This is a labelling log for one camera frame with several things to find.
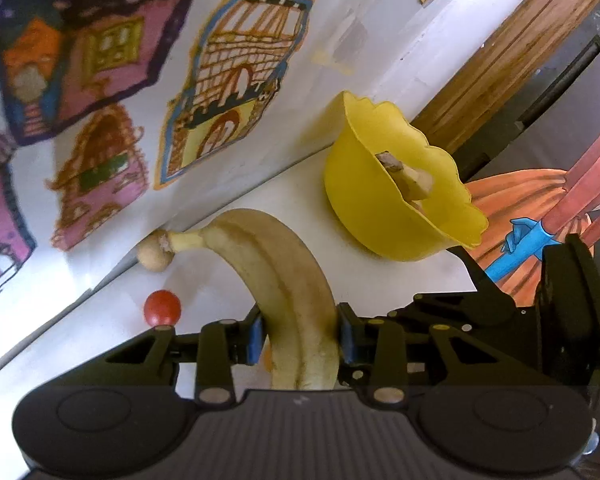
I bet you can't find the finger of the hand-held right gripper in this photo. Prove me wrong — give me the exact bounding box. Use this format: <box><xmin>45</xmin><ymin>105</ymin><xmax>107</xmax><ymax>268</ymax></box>
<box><xmin>414</xmin><ymin>247</ymin><xmax>541</xmax><ymax>330</ymax></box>

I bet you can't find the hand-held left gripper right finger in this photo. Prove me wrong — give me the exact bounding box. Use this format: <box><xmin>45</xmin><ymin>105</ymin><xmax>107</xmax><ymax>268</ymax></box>
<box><xmin>336</xmin><ymin>302</ymin><xmax>546</xmax><ymax>406</ymax></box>

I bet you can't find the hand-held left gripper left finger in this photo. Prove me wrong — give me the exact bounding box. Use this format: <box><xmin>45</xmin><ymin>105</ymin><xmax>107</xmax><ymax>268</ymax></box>
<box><xmin>45</xmin><ymin>304</ymin><xmax>267</xmax><ymax>407</ymax></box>

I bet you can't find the large yellow banana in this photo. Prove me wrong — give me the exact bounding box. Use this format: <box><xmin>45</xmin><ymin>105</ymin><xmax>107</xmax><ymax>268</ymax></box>
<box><xmin>160</xmin><ymin>208</ymin><xmax>341</xmax><ymax>391</ymax></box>

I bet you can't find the red cherry tomato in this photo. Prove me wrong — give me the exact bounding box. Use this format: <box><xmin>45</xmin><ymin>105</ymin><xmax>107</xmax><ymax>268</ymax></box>
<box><xmin>144</xmin><ymin>290</ymin><xmax>182</xmax><ymax>327</ymax></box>

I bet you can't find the dancer painting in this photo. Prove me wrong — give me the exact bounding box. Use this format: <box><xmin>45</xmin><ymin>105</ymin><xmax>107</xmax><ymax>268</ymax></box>
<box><xmin>462</xmin><ymin>122</ymin><xmax>600</xmax><ymax>311</ymax></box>

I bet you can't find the yellow plastic bowl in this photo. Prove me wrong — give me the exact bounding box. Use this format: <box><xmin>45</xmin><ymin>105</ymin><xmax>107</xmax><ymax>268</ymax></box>
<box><xmin>324</xmin><ymin>91</ymin><xmax>488</xmax><ymax>262</ymax></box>

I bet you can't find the beige fruit scrap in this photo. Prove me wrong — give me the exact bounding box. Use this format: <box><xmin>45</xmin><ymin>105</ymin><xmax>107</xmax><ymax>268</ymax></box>
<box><xmin>375</xmin><ymin>152</ymin><xmax>433</xmax><ymax>211</ymax></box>

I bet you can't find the house drawings poster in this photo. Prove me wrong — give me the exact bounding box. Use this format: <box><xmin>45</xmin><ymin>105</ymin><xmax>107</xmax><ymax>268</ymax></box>
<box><xmin>0</xmin><ymin>0</ymin><xmax>391</xmax><ymax>306</ymax></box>

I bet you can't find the wooden door frame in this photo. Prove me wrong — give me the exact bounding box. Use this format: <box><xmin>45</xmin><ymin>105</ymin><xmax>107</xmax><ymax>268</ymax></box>
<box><xmin>412</xmin><ymin>0</ymin><xmax>600</xmax><ymax>181</ymax></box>

